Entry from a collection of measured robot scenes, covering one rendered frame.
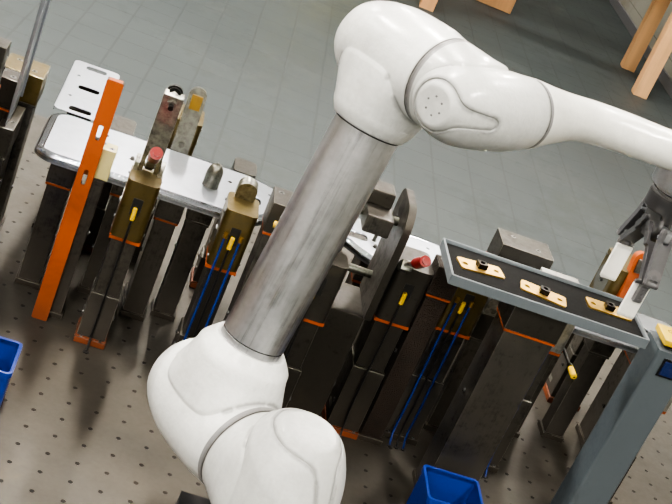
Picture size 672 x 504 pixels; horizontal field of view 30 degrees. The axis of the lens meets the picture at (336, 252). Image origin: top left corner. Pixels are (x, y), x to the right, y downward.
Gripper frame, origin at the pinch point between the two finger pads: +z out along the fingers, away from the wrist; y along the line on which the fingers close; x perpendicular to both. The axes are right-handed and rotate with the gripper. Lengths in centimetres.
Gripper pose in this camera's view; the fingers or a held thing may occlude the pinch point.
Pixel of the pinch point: (618, 291)
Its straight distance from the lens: 223.1
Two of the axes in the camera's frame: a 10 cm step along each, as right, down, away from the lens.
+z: -3.6, 8.3, 4.2
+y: -0.2, -4.5, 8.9
